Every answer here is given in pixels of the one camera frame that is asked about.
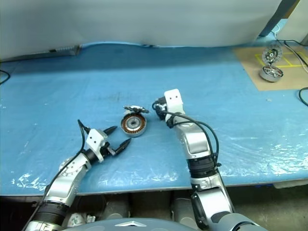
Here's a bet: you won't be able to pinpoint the grey robot torso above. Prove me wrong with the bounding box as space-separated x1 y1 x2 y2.
61 218 200 231

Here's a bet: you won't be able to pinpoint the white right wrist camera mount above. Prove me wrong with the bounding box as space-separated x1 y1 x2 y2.
163 88 185 114

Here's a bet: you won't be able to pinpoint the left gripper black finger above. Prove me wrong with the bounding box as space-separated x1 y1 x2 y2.
103 126 118 137
114 139 132 156

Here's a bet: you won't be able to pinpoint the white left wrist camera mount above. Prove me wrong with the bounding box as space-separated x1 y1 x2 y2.
86 128 108 162

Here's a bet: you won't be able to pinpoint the white crumpled packaging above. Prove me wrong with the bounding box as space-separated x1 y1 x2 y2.
68 212 97 228

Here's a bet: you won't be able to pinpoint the dark slanted frame post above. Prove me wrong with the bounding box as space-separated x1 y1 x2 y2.
261 0 291 37

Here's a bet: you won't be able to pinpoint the brown cardboard mat yellow tape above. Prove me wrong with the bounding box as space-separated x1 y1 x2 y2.
234 44 308 91

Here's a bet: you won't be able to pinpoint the white backdrop board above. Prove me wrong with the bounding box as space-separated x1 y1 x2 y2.
0 0 286 62

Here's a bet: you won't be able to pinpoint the black looped cable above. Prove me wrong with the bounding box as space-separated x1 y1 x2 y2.
0 69 11 85
298 87 308 106

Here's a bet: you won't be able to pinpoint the grey power strip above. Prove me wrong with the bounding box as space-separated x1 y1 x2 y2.
23 45 81 60

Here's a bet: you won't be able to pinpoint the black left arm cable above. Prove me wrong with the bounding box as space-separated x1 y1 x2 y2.
43 119 91 193

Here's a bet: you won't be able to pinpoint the grey rounded cylinder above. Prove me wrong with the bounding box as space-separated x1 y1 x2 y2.
171 192 195 222
101 194 132 219

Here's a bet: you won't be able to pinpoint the blue plastic table sheet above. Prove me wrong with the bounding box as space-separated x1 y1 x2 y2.
0 39 308 195

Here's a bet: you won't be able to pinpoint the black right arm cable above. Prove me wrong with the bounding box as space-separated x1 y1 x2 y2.
151 101 222 169

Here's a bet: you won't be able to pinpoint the grey motor stator copper windings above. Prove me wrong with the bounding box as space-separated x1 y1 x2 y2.
119 113 147 138

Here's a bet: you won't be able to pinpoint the thin white cable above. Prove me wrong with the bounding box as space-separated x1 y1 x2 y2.
273 23 308 69

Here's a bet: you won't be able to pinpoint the beige board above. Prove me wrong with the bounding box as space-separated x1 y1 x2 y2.
282 0 308 19

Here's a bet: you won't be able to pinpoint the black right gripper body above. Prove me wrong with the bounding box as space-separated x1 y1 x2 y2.
153 96 168 121

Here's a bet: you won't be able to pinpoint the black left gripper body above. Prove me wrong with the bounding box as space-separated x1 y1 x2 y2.
103 137 118 157

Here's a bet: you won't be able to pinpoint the motor cover with circuit board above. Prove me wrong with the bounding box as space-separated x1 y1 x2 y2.
262 44 282 65
123 105 150 116

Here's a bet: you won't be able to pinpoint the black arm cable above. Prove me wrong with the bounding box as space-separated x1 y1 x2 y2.
43 119 91 193
151 101 222 169

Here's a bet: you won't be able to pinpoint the grey motor housing with rotor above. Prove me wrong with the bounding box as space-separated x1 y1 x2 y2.
259 65 284 84

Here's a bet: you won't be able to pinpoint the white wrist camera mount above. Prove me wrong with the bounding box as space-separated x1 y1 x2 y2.
163 88 185 114
86 128 108 162

